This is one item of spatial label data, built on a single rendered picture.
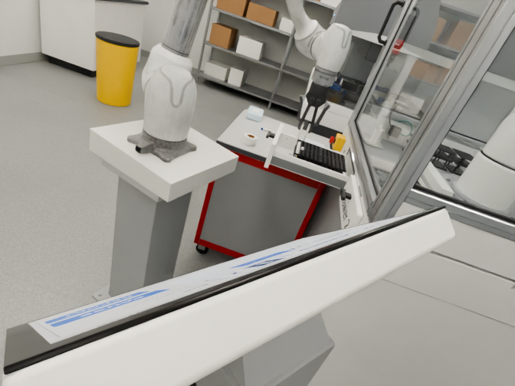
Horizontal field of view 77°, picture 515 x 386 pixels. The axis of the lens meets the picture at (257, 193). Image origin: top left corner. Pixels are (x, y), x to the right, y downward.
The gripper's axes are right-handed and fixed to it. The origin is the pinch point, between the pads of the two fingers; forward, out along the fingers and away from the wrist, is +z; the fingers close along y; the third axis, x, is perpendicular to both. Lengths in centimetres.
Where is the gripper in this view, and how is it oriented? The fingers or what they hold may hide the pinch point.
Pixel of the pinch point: (303, 131)
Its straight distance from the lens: 139.9
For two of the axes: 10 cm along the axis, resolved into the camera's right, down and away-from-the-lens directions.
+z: -2.7, 8.3, 4.9
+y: 9.5, 3.2, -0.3
